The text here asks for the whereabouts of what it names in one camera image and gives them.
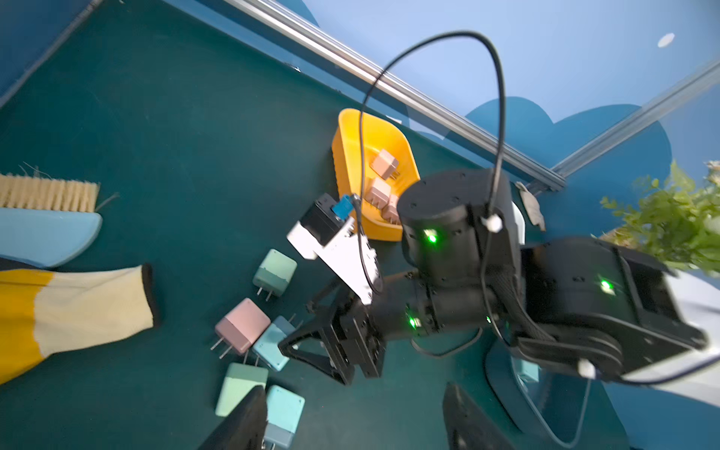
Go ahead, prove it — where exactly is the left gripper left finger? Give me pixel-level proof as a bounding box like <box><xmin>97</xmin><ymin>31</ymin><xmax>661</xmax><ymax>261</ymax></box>
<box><xmin>199</xmin><ymin>385</ymin><xmax>267</xmax><ymax>450</ymax></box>

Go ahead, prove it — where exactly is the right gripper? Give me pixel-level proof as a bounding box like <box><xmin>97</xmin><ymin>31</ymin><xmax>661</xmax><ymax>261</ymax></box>
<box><xmin>279</xmin><ymin>271</ymin><xmax>504</xmax><ymax>386</ymax></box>

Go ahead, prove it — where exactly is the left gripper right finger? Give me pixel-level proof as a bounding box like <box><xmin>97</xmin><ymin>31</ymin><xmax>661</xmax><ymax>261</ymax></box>
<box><xmin>442</xmin><ymin>382</ymin><xmax>516</xmax><ymax>450</ymax></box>

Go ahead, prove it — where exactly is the blue plug pile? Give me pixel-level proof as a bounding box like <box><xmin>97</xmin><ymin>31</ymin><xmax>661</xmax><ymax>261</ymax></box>
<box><xmin>252</xmin><ymin>316</ymin><xmax>296</xmax><ymax>372</ymax></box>

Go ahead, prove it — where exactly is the pink plug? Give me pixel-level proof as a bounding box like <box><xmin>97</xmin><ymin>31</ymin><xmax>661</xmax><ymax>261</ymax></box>
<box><xmin>365</xmin><ymin>177</ymin><xmax>392</xmax><ymax>209</ymax></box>
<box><xmin>370</xmin><ymin>149</ymin><xmax>399</xmax><ymax>180</ymax></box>
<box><xmin>381</xmin><ymin>194</ymin><xmax>401</xmax><ymax>225</ymax></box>
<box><xmin>211</xmin><ymin>298</ymin><xmax>271</xmax><ymax>359</ymax></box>

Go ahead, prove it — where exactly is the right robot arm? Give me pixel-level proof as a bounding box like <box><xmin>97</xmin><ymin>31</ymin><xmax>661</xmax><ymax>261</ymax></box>
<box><xmin>279</xmin><ymin>169</ymin><xmax>719</xmax><ymax>405</ymax></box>

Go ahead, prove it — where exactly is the clear blue storage box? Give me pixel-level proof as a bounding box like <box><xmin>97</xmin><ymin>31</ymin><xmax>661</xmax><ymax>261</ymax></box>
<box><xmin>485</xmin><ymin>342</ymin><xmax>594</xmax><ymax>449</ymax></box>

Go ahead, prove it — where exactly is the yellow storage box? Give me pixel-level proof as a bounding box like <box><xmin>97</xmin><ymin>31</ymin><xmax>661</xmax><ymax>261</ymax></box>
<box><xmin>331</xmin><ymin>108</ymin><xmax>422</xmax><ymax>243</ymax></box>

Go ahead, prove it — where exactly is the blue plug bottom middle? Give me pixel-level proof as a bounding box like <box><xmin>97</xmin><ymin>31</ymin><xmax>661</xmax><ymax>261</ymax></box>
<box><xmin>264</xmin><ymin>385</ymin><xmax>306</xmax><ymax>449</ymax></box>

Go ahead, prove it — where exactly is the green plug bottom left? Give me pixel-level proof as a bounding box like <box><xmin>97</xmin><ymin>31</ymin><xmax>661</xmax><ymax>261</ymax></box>
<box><xmin>215</xmin><ymin>363</ymin><xmax>269</xmax><ymax>417</ymax></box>

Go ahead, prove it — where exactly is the green plug middle pile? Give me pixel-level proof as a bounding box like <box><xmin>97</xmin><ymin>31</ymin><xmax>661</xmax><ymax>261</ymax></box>
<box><xmin>252</xmin><ymin>249</ymin><xmax>297</xmax><ymax>302</ymax></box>

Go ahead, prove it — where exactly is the yellow work glove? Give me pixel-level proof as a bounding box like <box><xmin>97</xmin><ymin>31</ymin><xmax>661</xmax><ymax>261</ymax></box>
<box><xmin>1</xmin><ymin>259</ymin><xmax>161</xmax><ymax>384</ymax></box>

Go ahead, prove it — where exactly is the potted artificial plant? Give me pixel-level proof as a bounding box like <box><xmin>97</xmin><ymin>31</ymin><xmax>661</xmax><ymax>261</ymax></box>
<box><xmin>600</xmin><ymin>160</ymin><xmax>719</xmax><ymax>278</ymax></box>

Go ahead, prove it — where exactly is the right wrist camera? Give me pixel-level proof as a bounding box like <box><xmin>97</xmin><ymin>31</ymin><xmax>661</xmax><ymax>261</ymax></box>
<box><xmin>287</xmin><ymin>193</ymin><xmax>380</xmax><ymax>306</ymax></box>

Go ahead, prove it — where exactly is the aluminium frame rail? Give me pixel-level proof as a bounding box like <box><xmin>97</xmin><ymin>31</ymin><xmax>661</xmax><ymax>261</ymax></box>
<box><xmin>230</xmin><ymin>0</ymin><xmax>566</xmax><ymax>191</ymax></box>

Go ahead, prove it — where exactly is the brush with blue handle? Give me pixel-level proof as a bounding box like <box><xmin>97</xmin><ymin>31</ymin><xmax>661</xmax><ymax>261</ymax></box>
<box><xmin>1</xmin><ymin>171</ymin><xmax>105</xmax><ymax>268</ymax></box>

